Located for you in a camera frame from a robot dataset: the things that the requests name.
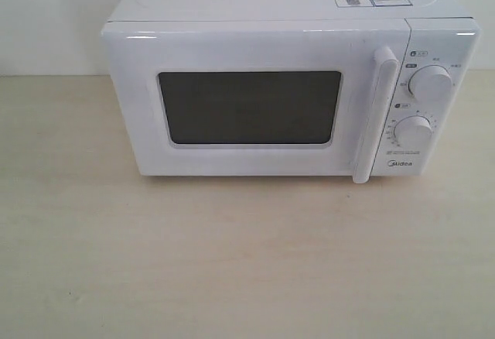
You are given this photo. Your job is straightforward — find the white Midea microwave oven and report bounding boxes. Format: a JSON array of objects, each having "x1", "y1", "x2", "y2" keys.
[{"x1": 105, "y1": 0, "x2": 480, "y2": 179}]

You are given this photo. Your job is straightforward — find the upper white control knob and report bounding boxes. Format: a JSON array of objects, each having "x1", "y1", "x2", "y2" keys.
[{"x1": 408, "y1": 65, "x2": 453, "y2": 101}]

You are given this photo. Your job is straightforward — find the white microwave door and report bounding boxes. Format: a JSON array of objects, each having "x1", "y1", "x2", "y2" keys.
[{"x1": 101, "y1": 19, "x2": 411, "y2": 183}]

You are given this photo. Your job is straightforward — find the lower white timer knob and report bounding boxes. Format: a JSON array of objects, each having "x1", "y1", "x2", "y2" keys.
[{"x1": 394, "y1": 115, "x2": 432, "y2": 149}]

